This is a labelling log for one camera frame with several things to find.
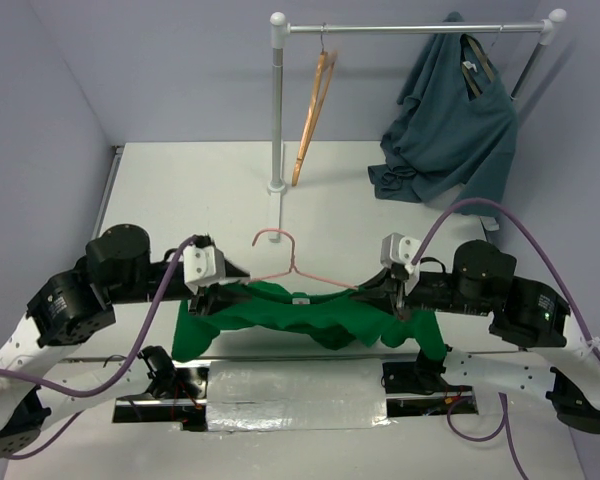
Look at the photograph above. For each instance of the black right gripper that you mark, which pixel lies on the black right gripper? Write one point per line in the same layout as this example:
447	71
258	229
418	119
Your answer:
384	289

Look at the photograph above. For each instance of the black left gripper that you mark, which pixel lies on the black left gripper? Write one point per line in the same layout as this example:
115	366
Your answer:
218	298

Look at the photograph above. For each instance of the green t shirt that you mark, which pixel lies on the green t shirt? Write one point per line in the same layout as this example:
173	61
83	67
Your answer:
333	321

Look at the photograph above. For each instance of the pink wire hanger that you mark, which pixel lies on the pink wire hanger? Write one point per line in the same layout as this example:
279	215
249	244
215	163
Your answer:
292	263

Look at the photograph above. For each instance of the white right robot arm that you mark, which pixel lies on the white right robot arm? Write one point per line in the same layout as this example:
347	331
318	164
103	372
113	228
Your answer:
526	313

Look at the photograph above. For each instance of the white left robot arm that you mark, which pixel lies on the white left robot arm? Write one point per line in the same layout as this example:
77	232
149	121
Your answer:
74	305

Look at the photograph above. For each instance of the teal t shirt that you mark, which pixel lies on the teal t shirt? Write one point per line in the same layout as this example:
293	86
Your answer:
439	140

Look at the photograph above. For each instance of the wooden hanger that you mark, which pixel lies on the wooden hanger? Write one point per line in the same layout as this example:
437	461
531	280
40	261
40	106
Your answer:
322	79

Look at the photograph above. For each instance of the dark hanger with teal shirt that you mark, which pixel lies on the dark hanger with teal shirt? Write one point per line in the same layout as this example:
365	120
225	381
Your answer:
480	77

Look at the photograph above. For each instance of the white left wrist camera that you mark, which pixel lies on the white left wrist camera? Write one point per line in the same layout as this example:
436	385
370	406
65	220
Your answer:
203	264

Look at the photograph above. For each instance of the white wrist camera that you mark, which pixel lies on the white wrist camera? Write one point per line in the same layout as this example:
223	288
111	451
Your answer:
398	249
203	264

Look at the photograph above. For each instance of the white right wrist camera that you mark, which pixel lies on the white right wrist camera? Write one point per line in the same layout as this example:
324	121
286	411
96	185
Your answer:
398	249

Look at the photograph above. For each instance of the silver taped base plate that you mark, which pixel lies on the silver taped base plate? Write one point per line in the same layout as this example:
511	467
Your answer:
295	394

